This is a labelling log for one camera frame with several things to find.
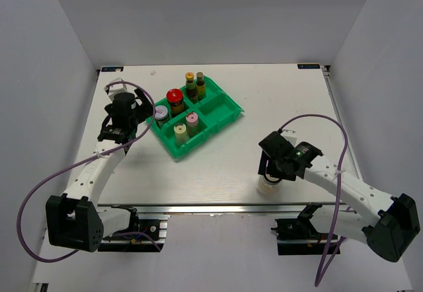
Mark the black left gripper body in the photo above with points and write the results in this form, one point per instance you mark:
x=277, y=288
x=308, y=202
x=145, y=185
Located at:
x=143, y=111

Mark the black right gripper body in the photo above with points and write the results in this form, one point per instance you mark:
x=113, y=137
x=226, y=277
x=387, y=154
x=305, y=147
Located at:
x=273, y=168

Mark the glass jar white powder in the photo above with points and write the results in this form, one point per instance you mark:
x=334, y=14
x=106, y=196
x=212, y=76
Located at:
x=268, y=187

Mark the white-lid spice jar red label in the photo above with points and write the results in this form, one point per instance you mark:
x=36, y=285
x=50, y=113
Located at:
x=161, y=115

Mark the red-lid chili sauce jar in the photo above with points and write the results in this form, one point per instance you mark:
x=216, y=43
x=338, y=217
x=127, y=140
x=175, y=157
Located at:
x=175, y=99

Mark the cream-cap white spice shaker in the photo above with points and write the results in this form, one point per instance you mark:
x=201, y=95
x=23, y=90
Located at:
x=181, y=134

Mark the pink-cap brown spice shaker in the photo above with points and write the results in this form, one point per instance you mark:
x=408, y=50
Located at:
x=192, y=123

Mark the dark sauce bottle yellow cap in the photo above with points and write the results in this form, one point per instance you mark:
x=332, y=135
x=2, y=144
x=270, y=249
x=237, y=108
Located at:
x=191, y=88

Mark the small brown-cap sauce bottle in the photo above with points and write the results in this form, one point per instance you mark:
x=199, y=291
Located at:
x=200, y=85

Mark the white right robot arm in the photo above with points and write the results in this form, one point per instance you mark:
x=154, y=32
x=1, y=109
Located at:
x=387, y=224

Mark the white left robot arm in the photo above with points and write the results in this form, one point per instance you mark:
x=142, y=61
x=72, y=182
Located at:
x=74, y=220

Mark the blue left corner label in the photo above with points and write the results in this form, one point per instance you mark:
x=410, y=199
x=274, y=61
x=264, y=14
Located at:
x=111, y=69

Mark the blue corner label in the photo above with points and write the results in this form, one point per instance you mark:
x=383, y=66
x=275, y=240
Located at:
x=111, y=69
x=308, y=66

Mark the green four-compartment plastic tray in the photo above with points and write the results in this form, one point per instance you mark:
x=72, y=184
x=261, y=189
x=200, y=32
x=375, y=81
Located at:
x=215, y=112

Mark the blue right corner label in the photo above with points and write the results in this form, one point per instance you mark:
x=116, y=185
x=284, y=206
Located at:
x=308, y=66

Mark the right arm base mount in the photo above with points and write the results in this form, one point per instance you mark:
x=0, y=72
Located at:
x=297, y=236

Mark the aluminium table edge rail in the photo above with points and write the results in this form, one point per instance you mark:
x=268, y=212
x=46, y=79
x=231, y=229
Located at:
x=219, y=209

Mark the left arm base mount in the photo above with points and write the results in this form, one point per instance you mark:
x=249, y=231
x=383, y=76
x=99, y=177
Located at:
x=135, y=234

